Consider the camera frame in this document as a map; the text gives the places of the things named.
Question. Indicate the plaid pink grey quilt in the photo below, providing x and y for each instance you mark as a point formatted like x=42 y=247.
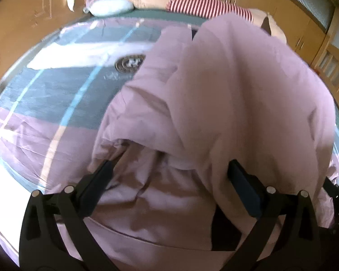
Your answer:
x=51 y=112

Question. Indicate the white round pillow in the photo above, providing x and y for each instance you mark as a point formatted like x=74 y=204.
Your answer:
x=103 y=8

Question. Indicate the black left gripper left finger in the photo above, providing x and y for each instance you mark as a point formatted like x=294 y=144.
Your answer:
x=53 y=233

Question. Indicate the pink jacket with black stripe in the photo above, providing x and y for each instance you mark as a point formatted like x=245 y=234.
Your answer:
x=228 y=91

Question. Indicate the large striped plush toy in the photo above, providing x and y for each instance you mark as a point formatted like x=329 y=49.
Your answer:
x=209 y=9

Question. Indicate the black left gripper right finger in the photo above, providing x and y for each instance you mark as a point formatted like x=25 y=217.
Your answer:
x=285 y=233

